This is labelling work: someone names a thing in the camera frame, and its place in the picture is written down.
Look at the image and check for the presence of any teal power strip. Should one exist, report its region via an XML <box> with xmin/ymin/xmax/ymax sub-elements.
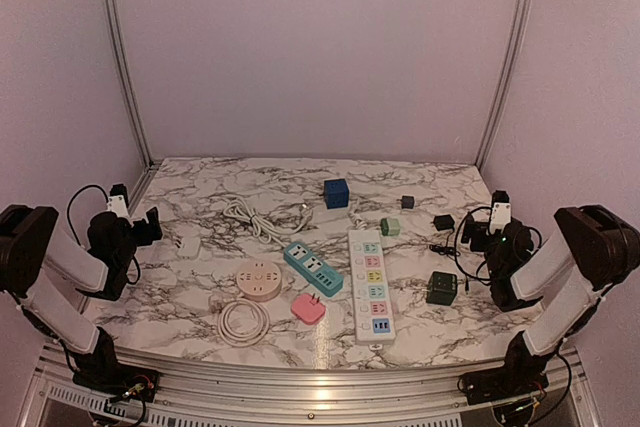
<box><xmin>283</xmin><ymin>242</ymin><xmax>344</xmax><ymax>297</ymax></box>

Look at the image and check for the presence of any dark grey USB charger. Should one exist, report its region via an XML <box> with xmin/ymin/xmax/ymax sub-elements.
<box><xmin>400</xmin><ymin>195</ymin><xmax>415</xmax><ymax>210</ymax></box>

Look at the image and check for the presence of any teal strip white cord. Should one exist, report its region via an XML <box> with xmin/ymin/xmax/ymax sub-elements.
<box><xmin>222</xmin><ymin>196</ymin><xmax>314</xmax><ymax>246</ymax></box>

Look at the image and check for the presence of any front aluminium rail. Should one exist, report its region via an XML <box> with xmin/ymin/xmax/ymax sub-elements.
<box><xmin>9</xmin><ymin>343</ymin><xmax>604</xmax><ymax>426</ymax></box>

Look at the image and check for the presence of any right aluminium frame post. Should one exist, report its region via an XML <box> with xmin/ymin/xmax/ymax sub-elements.
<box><xmin>474</xmin><ymin>0</ymin><xmax>532</xmax><ymax>172</ymax></box>

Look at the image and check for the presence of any white strip bundled cord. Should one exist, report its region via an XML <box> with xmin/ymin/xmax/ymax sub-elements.
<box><xmin>348</xmin><ymin>201</ymin><xmax>366</xmax><ymax>232</ymax></box>

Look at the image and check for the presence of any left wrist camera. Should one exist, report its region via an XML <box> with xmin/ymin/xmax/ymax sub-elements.
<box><xmin>106</xmin><ymin>183</ymin><xmax>130</xmax><ymax>220</ymax></box>

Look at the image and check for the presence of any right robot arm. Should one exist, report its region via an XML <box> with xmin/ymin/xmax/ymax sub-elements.
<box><xmin>455</xmin><ymin>202</ymin><xmax>639</xmax><ymax>395</ymax></box>

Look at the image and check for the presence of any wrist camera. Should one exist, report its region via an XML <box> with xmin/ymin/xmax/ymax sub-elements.
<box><xmin>488</xmin><ymin>190</ymin><xmax>511</xmax><ymax>235</ymax></box>
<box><xmin>106</xmin><ymin>183</ymin><xmax>130</xmax><ymax>220</ymax></box>

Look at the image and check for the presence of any pink round power strip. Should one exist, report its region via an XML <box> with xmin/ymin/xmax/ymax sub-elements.
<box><xmin>236</xmin><ymin>260</ymin><xmax>282</xmax><ymax>302</ymax></box>

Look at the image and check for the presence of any blue cube socket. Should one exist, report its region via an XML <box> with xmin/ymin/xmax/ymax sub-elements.
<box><xmin>323</xmin><ymin>178</ymin><xmax>350</xmax><ymax>209</ymax></box>

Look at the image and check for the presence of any light green USB adapter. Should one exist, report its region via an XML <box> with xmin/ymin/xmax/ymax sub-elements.
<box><xmin>379</xmin><ymin>217</ymin><xmax>401</xmax><ymax>237</ymax></box>

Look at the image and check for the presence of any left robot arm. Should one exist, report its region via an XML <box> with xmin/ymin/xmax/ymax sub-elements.
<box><xmin>1</xmin><ymin>205</ymin><xmax>163</xmax><ymax>392</ymax></box>

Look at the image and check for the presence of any left aluminium frame post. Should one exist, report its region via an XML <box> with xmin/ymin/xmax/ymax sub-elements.
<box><xmin>103</xmin><ymin>0</ymin><xmax>154</xmax><ymax>170</ymax></box>

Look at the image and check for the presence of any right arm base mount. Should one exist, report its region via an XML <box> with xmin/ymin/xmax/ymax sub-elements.
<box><xmin>457</xmin><ymin>368</ymin><xmax>549</xmax><ymax>405</ymax></box>

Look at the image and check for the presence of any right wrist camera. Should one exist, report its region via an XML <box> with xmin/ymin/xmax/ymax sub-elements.
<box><xmin>488</xmin><ymin>190</ymin><xmax>511</xmax><ymax>235</ymax></box>

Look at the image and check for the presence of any white plug adapter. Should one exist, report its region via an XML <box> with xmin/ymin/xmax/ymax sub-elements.
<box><xmin>176</xmin><ymin>237</ymin><xmax>201</xmax><ymax>260</ymax></box>

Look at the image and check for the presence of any white long power strip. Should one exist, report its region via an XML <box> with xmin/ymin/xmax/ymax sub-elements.
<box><xmin>348</xmin><ymin>230</ymin><xmax>396</xmax><ymax>350</ymax></box>

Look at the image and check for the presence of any thin black cable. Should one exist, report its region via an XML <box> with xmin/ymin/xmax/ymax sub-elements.
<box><xmin>428</xmin><ymin>231</ymin><xmax>471</xmax><ymax>294</ymax></box>

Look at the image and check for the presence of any black power adapter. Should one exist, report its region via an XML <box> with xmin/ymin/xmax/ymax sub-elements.
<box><xmin>433</xmin><ymin>214</ymin><xmax>455</xmax><ymax>232</ymax></box>

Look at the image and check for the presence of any pink square plug adapter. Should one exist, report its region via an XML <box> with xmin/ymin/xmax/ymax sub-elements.
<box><xmin>291</xmin><ymin>293</ymin><xmax>326</xmax><ymax>326</ymax></box>

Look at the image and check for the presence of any aluminium frame post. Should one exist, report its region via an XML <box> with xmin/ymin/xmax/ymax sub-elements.
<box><xmin>103</xmin><ymin>0</ymin><xmax>154</xmax><ymax>170</ymax></box>
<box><xmin>474</xmin><ymin>0</ymin><xmax>532</xmax><ymax>172</ymax></box>

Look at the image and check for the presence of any dark green cube socket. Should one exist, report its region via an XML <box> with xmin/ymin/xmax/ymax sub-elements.
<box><xmin>426</xmin><ymin>271</ymin><xmax>458</xmax><ymax>306</ymax></box>

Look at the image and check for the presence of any coiled white cable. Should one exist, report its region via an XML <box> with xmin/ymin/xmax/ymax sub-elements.
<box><xmin>208</xmin><ymin>295</ymin><xmax>271</xmax><ymax>348</ymax></box>

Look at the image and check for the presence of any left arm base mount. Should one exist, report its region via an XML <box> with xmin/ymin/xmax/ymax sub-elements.
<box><xmin>73</xmin><ymin>365</ymin><xmax>160</xmax><ymax>403</ymax></box>

